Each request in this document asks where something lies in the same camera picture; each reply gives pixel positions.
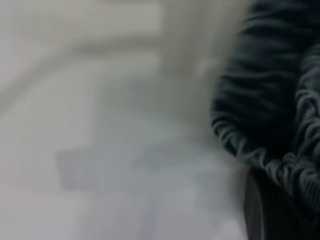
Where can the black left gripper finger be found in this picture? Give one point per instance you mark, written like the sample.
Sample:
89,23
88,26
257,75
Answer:
275,220

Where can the blue denim shorts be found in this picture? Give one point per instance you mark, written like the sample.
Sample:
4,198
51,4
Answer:
250,75

